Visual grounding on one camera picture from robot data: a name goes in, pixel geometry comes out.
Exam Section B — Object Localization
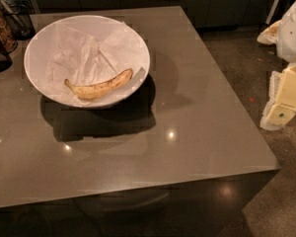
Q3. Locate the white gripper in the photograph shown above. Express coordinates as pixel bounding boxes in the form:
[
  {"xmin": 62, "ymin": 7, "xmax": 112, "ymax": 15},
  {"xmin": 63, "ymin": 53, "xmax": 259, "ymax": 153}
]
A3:
[{"xmin": 258, "ymin": 1, "xmax": 296, "ymax": 131}]

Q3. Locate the spotted yellow banana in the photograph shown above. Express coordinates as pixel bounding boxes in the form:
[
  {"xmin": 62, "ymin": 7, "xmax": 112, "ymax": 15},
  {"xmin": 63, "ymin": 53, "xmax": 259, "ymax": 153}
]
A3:
[{"xmin": 64, "ymin": 68, "xmax": 133, "ymax": 100}]

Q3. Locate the white bowl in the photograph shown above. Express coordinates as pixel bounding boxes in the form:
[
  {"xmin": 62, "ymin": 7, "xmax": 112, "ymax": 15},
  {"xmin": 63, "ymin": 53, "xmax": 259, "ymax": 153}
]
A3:
[{"xmin": 23, "ymin": 14, "xmax": 151, "ymax": 109}]

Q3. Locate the white crumpled paper liner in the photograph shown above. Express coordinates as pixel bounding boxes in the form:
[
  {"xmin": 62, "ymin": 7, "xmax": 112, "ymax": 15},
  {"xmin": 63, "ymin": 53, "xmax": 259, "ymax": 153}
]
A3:
[{"xmin": 43, "ymin": 21, "xmax": 147, "ymax": 101}]

